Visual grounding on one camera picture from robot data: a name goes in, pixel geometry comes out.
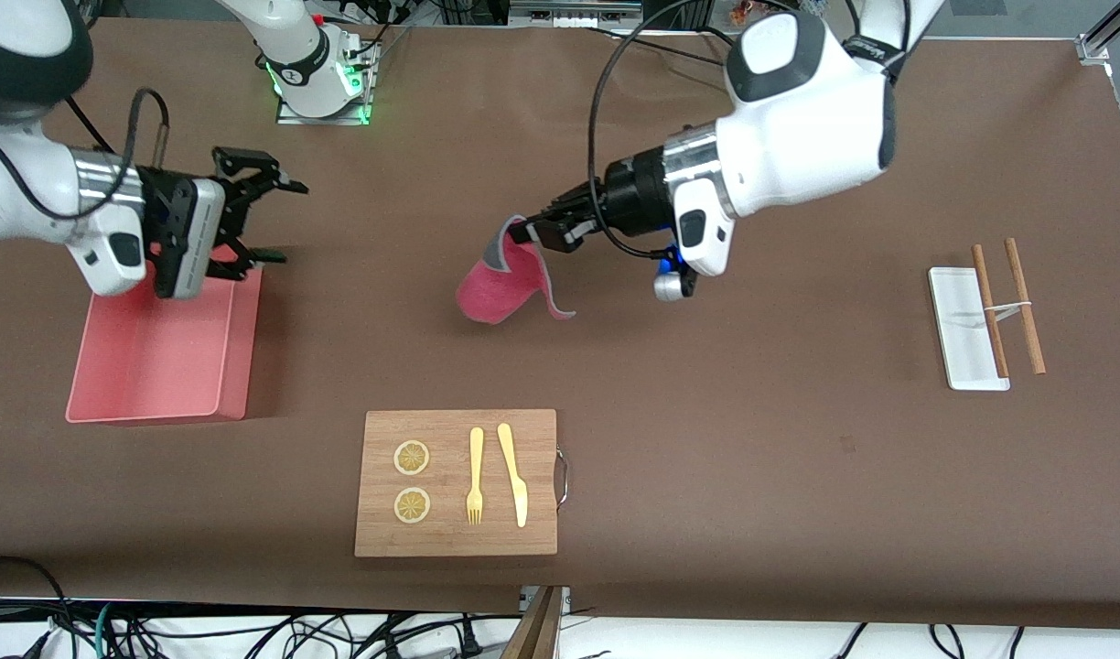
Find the teal floor cable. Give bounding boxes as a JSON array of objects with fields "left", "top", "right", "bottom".
[{"left": 93, "top": 601, "right": 122, "bottom": 659}]

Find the yellow plastic knife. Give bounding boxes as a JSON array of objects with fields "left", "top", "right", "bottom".
[{"left": 497, "top": 422, "right": 529, "bottom": 529}]

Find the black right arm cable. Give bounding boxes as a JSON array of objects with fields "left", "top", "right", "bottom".
[{"left": 0, "top": 87, "right": 173, "bottom": 221}]

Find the white rectangular tray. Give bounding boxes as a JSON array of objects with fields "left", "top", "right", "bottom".
[{"left": 928, "top": 266, "right": 1012, "bottom": 393}]

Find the pink and grey cloth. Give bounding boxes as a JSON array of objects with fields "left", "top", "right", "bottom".
[{"left": 457, "top": 215, "right": 576, "bottom": 326}]

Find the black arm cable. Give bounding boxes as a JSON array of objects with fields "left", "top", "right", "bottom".
[
  {"left": 0, "top": 87, "right": 173, "bottom": 221},
  {"left": 587, "top": 0, "right": 707, "bottom": 262}
]

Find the pink plastic bin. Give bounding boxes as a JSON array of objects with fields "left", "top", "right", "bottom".
[{"left": 65, "top": 265, "right": 263, "bottom": 426}]

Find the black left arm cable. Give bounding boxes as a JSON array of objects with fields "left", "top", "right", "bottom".
[{"left": 587, "top": 0, "right": 707, "bottom": 262}]

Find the brown wooden beam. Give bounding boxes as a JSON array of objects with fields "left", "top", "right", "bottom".
[{"left": 501, "top": 586, "right": 565, "bottom": 659}]

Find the white electrical box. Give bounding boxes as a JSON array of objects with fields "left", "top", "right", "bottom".
[{"left": 508, "top": 0, "right": 645, "bottom": 28}]

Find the yellow plastic fork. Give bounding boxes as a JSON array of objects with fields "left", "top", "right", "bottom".
[{"left": 466, "top": 427, "right": 485, "bottom": 526}]

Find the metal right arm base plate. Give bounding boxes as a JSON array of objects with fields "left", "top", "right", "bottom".
[{"left": 276, "top": 35, "right": 378, "bottom": 126}]

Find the small metal bracket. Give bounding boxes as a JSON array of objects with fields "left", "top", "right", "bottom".
[{"left": 520, "top": 586, "right": 572, "bottom": 616}]

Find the wooden cutting board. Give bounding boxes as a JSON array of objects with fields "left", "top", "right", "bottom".
[{"left": 354, "top": 409, "right": 559, "bottom": 558}]

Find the black table cable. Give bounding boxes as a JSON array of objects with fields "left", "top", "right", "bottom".
[{"left": 583, "top": 26, "right": 735, "bottom": 67}]

